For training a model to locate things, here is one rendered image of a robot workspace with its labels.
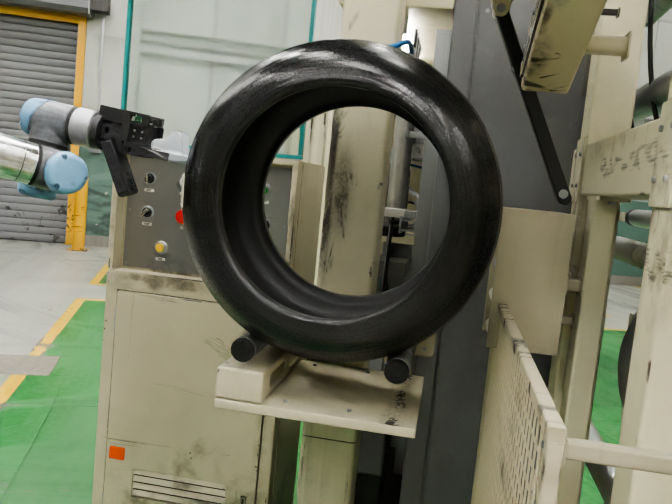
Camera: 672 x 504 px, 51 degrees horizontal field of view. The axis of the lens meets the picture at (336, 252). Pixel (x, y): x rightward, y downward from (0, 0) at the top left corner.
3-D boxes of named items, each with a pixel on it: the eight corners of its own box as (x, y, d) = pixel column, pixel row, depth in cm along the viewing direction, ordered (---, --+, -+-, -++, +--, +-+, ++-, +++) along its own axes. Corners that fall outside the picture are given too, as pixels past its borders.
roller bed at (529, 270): (482, 329, 168) (497, 205, 165) (545, 337, 166) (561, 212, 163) (485, 347, 149) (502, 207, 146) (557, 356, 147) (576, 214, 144)
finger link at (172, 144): (197, 135, 131) (152, 125, 132) (191, 166, 132) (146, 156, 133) (203, 136, 134) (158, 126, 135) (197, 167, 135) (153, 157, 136)
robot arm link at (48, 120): (34, 141, 144) (44, 100, 144) (82, 152, 142) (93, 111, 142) (11, 133, 136) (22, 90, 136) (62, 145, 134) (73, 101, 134)
